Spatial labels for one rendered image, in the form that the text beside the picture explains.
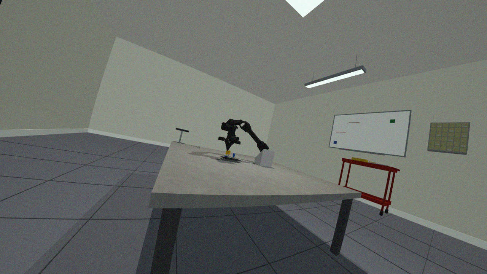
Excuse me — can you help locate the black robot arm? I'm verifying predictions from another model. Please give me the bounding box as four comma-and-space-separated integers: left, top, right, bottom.
221, 119, 269, 152

